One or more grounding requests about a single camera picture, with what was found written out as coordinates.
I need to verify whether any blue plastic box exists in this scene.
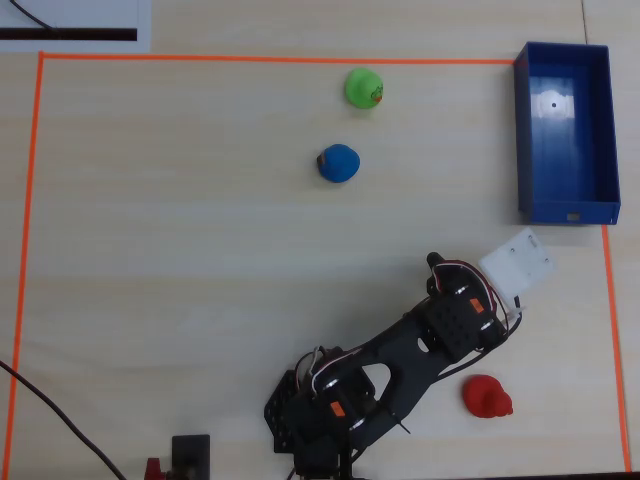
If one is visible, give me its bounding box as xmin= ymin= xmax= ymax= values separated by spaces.
xmin=513 ymin=41 xmax=622 ymax=226

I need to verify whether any red rubber duck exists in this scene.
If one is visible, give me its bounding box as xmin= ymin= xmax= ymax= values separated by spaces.
xmin=462 ymin=373 xmax=515 ymax=419

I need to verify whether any blue rubber duck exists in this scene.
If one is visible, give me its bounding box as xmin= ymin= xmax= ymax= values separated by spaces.
xmin=315 ymin=143 xmax=361 ymax=184

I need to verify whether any green rubber duck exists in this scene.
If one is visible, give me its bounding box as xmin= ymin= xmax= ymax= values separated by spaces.
xmin=344 ymin=67 xmax=385 ymax=110

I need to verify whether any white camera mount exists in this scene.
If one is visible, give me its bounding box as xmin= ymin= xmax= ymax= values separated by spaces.
xmin=477 ymin=227 xmax=558 ymax=307

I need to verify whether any thick black cable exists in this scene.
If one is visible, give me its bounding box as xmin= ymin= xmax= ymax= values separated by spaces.
xmin=0 ymin=359 xmax=129 ymax=480

